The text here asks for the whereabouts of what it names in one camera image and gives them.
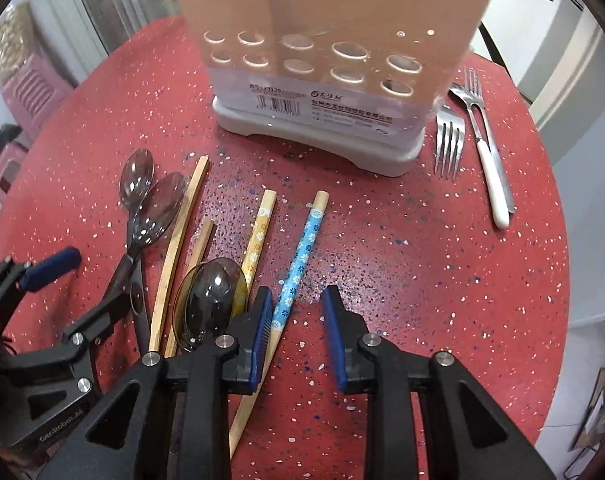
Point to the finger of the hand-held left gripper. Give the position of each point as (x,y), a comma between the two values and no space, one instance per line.
(52,267)
(107,314)

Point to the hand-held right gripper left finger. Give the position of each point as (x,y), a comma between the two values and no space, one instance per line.
(262,345)

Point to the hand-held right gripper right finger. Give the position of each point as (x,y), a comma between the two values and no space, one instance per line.
(332,345)

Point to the dark translucent plastic spoon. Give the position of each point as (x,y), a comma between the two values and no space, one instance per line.
(137,175)
(157,215)
(210,300)

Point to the blue floral chopstick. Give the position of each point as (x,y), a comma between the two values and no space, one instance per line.
(302,255)

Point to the yellow floral chopstick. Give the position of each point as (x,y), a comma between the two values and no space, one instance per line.
(260,230)

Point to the plain wooden chopstick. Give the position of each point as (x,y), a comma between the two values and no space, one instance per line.
(202,245)
(185,215)

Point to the beige perforated utensil holder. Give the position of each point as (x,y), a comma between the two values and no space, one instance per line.
(307,5)

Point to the small pink plastic stool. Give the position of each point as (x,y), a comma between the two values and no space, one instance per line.
(2,170)

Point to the large pink plastic stool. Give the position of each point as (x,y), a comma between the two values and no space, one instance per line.
(32,95)

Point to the beige woven basket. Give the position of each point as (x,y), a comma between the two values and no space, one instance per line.
(12,35)

